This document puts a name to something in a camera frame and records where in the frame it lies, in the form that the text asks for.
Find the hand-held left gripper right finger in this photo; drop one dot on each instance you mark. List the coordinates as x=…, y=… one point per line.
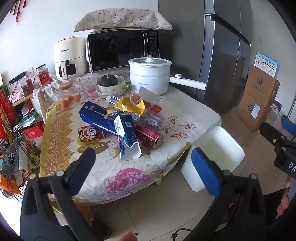
x=205, y=171

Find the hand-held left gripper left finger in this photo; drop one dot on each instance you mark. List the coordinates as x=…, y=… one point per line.
x=78, y=176

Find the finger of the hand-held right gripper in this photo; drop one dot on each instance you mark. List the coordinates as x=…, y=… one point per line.
x=289, y=127
x=268, y=132

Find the white plastic bin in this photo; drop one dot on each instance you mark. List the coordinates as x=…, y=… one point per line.
x=215, y=150

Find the red cartoon drink can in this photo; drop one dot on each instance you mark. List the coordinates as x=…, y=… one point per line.
x=89, y=134

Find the blue paper carton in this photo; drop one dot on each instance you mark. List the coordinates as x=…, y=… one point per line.
x=127, y=129

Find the dark red soda can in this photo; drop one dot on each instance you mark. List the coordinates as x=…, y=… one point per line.
x=148, y=136

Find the crushed clear plastic bottle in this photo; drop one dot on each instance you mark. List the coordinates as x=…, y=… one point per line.
x=150, y=119

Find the small red packet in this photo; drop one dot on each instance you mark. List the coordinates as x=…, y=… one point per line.
x=155, y=108

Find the clear bottle with silver label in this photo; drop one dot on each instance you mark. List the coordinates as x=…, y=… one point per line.
x=114, y=100

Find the yellow snack wrapper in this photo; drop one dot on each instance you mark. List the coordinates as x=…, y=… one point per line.
x=129, y=107

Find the brown paper carton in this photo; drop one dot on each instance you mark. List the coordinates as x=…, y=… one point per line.
x=148, y=96

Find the person's right hand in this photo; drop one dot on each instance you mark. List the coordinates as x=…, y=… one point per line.
x=284, y=202

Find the person's left hand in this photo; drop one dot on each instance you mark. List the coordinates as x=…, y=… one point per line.
x=126, y=236

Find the small blue and white box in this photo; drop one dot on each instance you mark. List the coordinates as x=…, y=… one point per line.
x=276, y=107

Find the red cardboard box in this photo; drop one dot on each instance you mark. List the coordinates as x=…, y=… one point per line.
x=33, y=132

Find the blue and white printed box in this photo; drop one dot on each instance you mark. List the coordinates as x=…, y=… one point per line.
x=267, y=64

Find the orange snack packet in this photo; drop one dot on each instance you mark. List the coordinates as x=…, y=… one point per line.
x=9, y=184

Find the green and white package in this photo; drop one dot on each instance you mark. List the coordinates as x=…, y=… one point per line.
x=31, y=118

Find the small orange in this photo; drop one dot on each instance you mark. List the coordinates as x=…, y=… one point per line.
x=77, y=97
x=72, y=99
x=65, y=102

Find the glass pitcher with cork lid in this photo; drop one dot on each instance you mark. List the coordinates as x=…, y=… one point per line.
x=67, y=92

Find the stack of white plates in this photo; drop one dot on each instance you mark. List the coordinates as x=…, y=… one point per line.
x=108, y=94

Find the grey refrigerator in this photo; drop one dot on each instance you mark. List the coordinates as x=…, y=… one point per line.
x=219, y=58

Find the white flower print bowl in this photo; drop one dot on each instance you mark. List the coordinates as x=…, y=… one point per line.
x=111, y=89

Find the red hanging decoration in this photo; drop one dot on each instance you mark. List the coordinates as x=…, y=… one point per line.
x=5, y=113

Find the dark green squash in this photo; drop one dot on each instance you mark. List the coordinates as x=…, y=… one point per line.
x=108, y=80

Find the small green ceramic object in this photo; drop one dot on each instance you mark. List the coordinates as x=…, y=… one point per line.
x=126, y=86

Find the jars of red spices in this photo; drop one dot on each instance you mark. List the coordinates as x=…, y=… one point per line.
x=27, y=87

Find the glass jar with red label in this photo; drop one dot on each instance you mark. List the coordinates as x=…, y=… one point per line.
x=43, y=76

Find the white electric cooking pot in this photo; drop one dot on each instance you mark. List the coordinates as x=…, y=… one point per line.
x=148, y=78

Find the cream air fryer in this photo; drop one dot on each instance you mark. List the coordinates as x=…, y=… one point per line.
x=69, y=55

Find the glass pot lid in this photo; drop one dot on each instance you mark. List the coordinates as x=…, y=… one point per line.
x=150, y=60

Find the black microwave oven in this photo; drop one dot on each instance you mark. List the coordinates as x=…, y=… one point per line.
x=115, y=51

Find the floral microwave cover cloth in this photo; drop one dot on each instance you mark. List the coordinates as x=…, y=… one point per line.
x=120, y=19

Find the white wall socket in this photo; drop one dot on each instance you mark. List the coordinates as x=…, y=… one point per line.
x=29, y=72

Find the red wall ornament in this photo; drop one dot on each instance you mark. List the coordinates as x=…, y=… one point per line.
x=18, y=14

